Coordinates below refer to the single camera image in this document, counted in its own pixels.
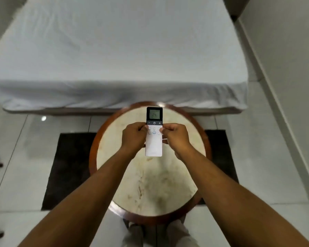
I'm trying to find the person's right hand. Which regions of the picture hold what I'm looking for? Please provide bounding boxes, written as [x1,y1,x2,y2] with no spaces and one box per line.
[159,123,191,152]

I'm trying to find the person's left hand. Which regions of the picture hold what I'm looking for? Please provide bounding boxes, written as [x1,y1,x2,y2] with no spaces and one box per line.
[122,122,150,153]

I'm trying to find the white air conditioner remote control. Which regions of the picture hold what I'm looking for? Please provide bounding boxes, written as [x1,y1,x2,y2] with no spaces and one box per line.
[145,107,164,157]

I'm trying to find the person's left forearm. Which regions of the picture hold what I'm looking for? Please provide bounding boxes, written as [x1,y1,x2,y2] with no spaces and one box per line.
[18,144,146,247]

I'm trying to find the person's right forearm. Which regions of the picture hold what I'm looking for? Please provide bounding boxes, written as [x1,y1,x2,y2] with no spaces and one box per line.
[173,143,309,247]

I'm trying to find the round wooden side table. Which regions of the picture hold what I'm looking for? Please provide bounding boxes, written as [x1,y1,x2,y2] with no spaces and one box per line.
[89,101,212,226]

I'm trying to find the bed with white sheet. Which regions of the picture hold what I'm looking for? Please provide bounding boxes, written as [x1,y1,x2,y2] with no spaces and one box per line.
[0,0,249,112]

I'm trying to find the dark floor mat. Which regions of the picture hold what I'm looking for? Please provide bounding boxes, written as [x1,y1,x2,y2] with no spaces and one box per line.
[41,130,239,211]

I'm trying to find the person's white trousers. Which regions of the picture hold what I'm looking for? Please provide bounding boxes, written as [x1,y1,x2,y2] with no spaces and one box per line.
[122,219,193,247]

